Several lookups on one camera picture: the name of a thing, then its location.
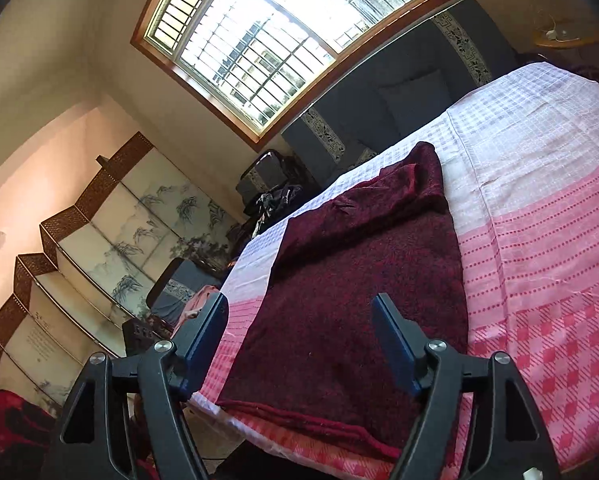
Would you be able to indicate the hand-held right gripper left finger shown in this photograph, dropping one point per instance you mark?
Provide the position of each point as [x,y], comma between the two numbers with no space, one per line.
[204,345]

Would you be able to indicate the pink checked bed sheet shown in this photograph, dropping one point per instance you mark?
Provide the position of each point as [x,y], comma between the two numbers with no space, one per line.
[529,260]

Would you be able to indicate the pink cloth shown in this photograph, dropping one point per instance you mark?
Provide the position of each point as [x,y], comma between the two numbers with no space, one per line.
[199,302]

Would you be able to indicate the dark grey cushion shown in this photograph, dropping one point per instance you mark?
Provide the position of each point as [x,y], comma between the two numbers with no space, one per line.
[414,100]

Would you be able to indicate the black armchair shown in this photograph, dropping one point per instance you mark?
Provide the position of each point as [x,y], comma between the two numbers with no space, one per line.
[267,172]

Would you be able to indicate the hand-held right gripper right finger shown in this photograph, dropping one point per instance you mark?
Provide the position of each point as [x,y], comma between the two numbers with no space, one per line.
[397,345]

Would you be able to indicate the maroon floral cloth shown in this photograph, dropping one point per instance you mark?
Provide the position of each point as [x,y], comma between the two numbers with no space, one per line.
[339,290]

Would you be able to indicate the painted folding screen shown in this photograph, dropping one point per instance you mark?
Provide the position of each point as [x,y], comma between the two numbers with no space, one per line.
[129,225]

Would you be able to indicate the person's red clothing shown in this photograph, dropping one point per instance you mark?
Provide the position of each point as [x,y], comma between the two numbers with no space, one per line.
[9,435]

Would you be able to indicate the dark grey sofa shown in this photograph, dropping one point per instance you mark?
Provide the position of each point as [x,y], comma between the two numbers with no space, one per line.
[359,65]

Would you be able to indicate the dark armchair with patterned trim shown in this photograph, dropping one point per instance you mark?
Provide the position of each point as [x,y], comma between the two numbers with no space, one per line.
[179,277]

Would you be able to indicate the black bag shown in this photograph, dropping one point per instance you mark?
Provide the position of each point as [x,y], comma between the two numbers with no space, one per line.
[279,202]

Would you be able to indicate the large wooden framed window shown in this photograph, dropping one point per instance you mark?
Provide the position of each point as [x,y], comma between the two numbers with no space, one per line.
[279,35]

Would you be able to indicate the white charger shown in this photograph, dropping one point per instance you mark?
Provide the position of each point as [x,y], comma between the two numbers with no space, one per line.
[554,35]

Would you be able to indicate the wooden side table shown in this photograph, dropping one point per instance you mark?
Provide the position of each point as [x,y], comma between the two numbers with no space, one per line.
[582,38]

